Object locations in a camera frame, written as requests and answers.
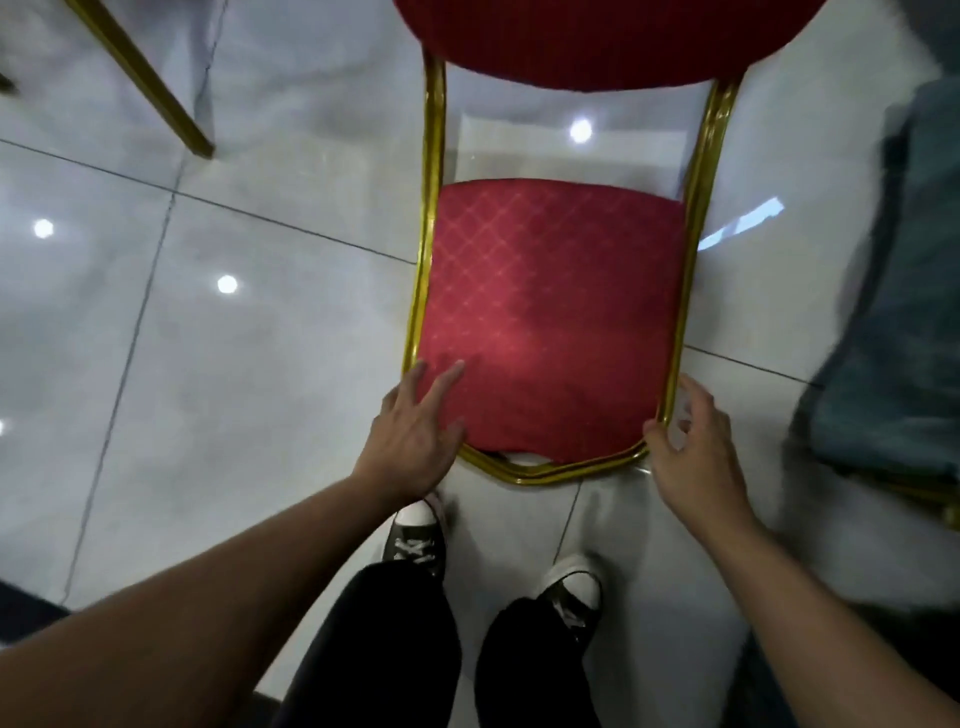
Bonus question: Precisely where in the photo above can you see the black trousers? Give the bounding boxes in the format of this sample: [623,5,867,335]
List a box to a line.
[269,558,605,728]

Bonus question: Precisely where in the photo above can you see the person's left forearm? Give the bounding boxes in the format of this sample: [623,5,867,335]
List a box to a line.
[0,472,406,728]

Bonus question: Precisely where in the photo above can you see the person's right forearm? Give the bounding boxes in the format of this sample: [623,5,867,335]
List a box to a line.
[704,509,960,728]

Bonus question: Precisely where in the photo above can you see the person's left hand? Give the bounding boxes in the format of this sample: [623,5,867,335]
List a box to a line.
[352,359,468,508]

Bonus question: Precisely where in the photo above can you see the grey fabric covered chair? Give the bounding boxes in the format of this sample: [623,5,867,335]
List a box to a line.
[791,74,960,532]

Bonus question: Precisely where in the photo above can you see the person's right hand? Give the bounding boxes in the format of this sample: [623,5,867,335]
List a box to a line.
[643,372,755,538]

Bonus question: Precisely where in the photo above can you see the black white canvas sneaker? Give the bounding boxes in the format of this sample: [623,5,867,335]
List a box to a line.
[536,553,605,646]
[382,498,449,579]

